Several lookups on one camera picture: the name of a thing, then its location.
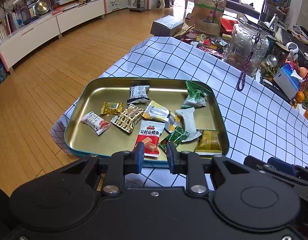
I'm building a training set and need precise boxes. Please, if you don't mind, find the red white snack packet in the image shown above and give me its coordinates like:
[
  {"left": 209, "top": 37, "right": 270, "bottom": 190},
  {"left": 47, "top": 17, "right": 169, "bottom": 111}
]
[{"left": 134, "top": 120, "right": 165, "bottom": 158}]

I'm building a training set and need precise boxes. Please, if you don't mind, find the yellow brown snack packet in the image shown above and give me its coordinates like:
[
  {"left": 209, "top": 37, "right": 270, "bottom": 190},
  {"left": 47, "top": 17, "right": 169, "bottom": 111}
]
[{"left": 194, "top": 129, "right": 222, "bottom": 155}]

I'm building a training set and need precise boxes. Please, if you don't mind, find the brown patterned snack packet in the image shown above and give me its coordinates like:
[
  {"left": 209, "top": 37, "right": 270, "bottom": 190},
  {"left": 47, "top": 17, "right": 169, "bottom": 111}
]
[{"left": 111, "top": 103, "right": 144, "bottom": 133}]

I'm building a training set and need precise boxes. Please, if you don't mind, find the white plain snack bar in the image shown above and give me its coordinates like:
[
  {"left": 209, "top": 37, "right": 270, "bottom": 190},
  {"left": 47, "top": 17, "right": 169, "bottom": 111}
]
[{"left": 175, "top": 107, "right": 202, "bottom": 142}]

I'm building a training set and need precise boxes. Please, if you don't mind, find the white pink snack bar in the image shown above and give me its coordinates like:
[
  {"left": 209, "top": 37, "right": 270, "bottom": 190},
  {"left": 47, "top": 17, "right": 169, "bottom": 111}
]
[{"left": 81, "top": 111, "right": 110, "bottom": 135}]

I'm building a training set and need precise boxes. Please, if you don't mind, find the silver yellow snack packet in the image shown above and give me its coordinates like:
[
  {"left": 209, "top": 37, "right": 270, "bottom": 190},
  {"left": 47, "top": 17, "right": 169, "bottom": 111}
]
[{"left": 143, "top": 100, "right": 181, "bottom": 133}]

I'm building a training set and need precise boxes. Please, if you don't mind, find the gold candy packet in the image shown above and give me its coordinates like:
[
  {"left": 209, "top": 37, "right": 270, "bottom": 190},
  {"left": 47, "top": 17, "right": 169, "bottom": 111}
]
[{"left": 100, "top": 102, "right": 123, "bottom": 115}]

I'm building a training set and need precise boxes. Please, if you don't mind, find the black white snack packet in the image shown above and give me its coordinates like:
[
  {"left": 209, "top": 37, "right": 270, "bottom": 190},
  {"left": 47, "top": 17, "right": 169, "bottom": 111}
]
[{"left": 127, "top": 84, "right": 150, "bottom": 105}]

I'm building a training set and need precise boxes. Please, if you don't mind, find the green white snack packet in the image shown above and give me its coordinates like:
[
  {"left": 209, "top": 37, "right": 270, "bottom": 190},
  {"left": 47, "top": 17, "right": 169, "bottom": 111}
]
[{"left": 181, "top": 80, "right": 212, "bottom": 108}]

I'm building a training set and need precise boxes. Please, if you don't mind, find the small green candy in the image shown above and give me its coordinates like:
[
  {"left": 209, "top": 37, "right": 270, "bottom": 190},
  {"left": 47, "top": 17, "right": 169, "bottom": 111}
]
[{"left": 158, "top": 126, "right": 190, "bottom": 152}]

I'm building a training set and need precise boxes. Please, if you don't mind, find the gold teal tin tray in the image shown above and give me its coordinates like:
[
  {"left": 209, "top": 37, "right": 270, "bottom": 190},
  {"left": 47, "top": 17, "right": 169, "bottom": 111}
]
[{"left": 64, "top": 77, "right": 230, "bottom": 167}]

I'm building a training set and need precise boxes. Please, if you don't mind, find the single tangerine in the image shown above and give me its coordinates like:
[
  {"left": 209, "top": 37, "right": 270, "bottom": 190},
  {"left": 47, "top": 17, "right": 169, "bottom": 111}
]
[{"left": 295, "top": 90, "right": 305, "bottom": 103}]

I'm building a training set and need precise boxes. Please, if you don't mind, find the blue tissue box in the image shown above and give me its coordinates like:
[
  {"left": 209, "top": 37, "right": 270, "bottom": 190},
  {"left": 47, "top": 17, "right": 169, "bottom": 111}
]
[{"left": 273, "top": 63, "right": 303, "bottom": 100}]

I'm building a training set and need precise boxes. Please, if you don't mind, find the pile of loose candies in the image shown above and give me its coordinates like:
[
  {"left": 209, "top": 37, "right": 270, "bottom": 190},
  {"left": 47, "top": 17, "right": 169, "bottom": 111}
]
[{"left": 175, "top": 30, "right": 229, "bottom": 60}]

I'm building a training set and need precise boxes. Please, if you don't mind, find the glass jar with cookies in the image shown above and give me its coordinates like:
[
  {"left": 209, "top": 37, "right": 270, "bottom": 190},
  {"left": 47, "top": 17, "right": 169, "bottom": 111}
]
[{"left": 225, "top": 18, "right": 270, "bottom": 78}]

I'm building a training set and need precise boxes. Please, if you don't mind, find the grey cardboard box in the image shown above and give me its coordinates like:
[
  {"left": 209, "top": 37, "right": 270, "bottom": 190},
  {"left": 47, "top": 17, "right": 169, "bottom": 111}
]
[{"left": 150, "top": 15, "right": 184, "bottom": 37}]

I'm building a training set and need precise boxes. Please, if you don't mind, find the paper bag with tree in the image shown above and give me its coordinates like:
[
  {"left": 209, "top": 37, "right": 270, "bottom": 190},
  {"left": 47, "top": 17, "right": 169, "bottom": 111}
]
[{"left": 189, "top": 0, "right": 227, "bottom": 36}]

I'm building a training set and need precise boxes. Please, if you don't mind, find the white tv cabinet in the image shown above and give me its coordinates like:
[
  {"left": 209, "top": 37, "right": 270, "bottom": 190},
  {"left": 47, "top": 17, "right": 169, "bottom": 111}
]
[{"left": 0, "top": 0, "right": 107, "bottom": 73}]

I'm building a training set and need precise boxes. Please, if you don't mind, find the metal bowl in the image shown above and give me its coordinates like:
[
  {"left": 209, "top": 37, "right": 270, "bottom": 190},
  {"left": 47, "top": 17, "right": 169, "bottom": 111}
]
[{"left": 34, "top": 0, "right": 51, "bottom": 15}]

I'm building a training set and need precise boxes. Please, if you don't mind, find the purple lanyard cord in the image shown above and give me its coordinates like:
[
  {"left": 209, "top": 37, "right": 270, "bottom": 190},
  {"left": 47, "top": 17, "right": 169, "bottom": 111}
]
[{"left": 236, "top": 32, "right": 262, "bottom": 92}]

